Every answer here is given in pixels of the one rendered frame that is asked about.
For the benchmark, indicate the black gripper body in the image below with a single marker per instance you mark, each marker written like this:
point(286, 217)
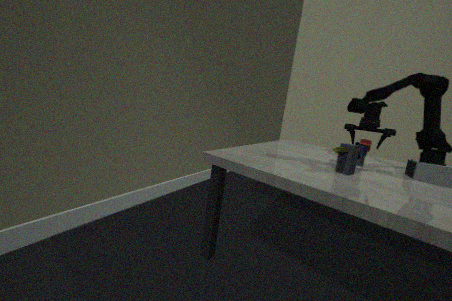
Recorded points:
point(385, 131)

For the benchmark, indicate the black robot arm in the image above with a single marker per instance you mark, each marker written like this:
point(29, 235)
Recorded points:
point(432, 88)

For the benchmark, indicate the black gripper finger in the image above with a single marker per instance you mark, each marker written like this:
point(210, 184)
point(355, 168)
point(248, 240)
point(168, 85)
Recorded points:
point(383, 137)
point(352, 133)

